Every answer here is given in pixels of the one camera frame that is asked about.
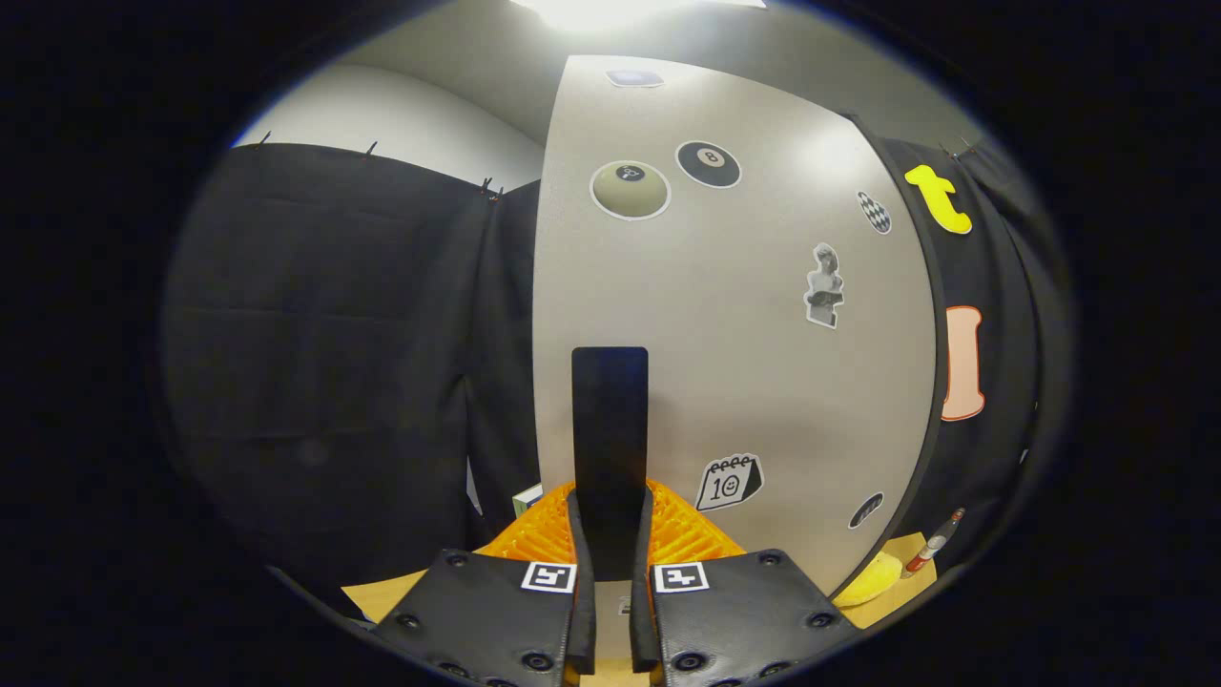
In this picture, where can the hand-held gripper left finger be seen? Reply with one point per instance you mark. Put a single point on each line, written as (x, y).
(584, 620)

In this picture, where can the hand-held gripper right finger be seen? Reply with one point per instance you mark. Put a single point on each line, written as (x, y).
(641, 620)

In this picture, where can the dark grey shoe cabinet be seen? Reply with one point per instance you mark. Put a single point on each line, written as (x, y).
(939, 315)

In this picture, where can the green spine book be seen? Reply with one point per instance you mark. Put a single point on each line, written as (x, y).
(527, 498)

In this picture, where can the yellow plush toy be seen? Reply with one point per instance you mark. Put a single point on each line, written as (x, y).
(873, 577)

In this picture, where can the small bottle red label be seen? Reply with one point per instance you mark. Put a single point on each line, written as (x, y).
(930, 549)

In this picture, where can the black backdrop cloth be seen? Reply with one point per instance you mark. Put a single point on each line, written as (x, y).
(334, 334)

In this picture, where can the large ceiling light panel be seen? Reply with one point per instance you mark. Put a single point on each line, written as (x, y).
(610, 11)

